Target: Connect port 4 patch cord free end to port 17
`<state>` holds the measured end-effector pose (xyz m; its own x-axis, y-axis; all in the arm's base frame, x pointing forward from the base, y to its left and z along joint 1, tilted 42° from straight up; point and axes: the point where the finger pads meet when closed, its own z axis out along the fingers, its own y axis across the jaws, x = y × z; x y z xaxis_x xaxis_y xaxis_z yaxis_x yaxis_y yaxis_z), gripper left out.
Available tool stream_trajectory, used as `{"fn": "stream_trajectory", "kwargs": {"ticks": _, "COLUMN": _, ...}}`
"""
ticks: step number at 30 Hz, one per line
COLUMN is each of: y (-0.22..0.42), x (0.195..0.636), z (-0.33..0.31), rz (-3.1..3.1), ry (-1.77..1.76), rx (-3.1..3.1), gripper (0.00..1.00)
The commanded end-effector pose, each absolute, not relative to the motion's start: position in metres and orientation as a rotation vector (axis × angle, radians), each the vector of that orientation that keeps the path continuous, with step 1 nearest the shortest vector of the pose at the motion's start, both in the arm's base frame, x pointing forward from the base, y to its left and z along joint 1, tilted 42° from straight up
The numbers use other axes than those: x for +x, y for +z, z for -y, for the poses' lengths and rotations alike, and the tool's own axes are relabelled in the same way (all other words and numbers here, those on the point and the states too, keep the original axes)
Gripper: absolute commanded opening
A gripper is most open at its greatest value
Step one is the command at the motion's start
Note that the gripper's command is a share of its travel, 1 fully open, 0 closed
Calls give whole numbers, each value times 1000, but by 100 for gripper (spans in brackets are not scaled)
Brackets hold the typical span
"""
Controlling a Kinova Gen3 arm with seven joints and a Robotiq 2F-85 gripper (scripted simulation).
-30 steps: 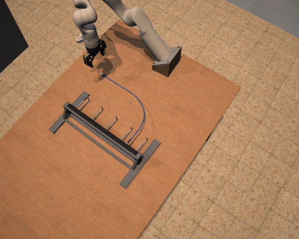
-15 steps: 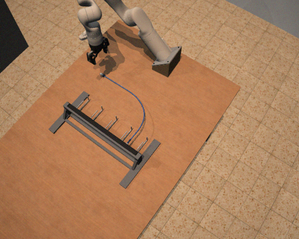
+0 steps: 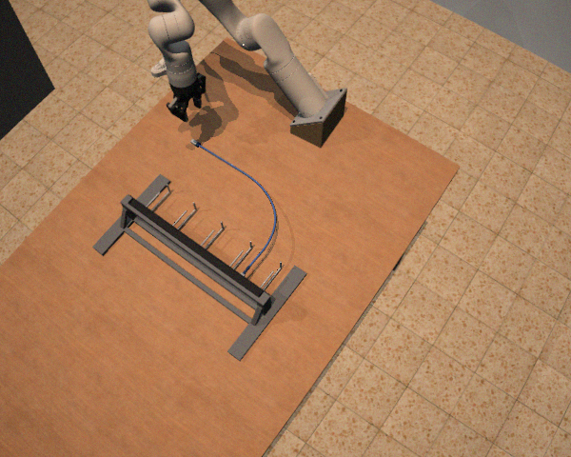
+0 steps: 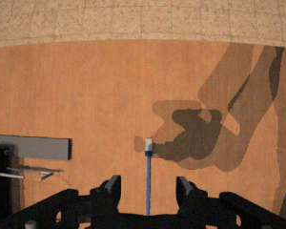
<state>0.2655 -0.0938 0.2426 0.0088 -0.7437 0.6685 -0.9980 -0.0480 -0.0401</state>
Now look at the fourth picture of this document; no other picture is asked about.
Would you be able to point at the grey cable plug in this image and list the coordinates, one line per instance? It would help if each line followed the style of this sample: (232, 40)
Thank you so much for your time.
(149, 144)

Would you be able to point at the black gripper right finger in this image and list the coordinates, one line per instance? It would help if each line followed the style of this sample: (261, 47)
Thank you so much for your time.
(221, 212)

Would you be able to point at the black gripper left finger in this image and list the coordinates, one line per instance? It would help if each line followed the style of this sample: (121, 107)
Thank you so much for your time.
(103, 213)

